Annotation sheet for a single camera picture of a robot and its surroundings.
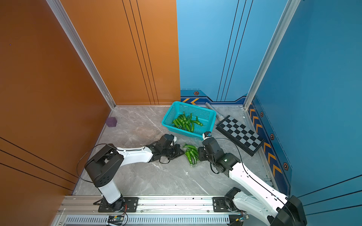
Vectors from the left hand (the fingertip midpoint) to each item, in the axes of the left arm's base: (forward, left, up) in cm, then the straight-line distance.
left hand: (186, 150), depth 88 cm
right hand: (-3, -8, +8) cm, 12 cm away
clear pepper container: (-2, -3, -1) cm, 4 cm away
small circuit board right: (-34, -30, -4) cm, 45 cm away
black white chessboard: (+13, -37, -2) cm, 39 cm away
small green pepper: (+27, -7, -4) cm, 28 cm away
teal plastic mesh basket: (+26, -2, 0) cm, 26 cm away
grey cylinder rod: (+30, -24, -1) cm, 39 cm away
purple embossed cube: (+30, +63, -10) cm, 70 cm away
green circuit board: (-35, +35, -7) cm, 50 cm away
